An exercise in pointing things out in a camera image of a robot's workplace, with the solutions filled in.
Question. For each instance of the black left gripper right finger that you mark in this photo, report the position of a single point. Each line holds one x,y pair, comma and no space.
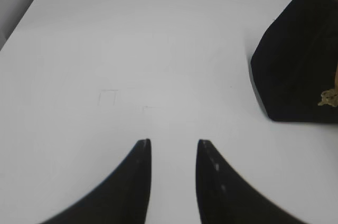
223,196

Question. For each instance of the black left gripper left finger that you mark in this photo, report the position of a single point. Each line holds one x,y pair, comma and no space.
122,197

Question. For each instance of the black canvas tote bag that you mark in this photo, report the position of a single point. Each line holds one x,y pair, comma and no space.
294,65

